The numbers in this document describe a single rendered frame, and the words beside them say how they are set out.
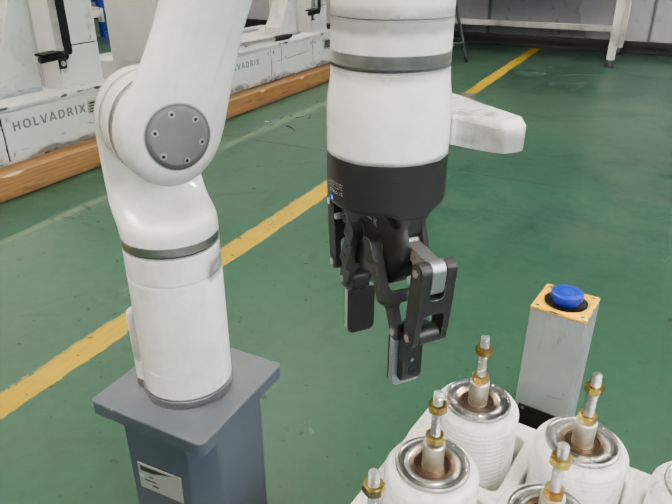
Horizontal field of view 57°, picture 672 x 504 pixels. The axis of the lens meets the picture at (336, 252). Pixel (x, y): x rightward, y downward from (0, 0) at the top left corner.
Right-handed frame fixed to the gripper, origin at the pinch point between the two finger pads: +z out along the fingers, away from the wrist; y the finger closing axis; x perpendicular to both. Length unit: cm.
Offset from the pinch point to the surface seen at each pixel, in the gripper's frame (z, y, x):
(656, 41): 38, -308, 393
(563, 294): 14.1, -17.3, 35.7
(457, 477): 21.8, -3.4, 11.1
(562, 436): 21.8, -3.6, 24.7
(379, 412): 47, -41, 23
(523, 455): 29.1, -8.7, 24.8
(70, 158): 41, -193, -18
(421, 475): 21.8, -5.1, 8.0
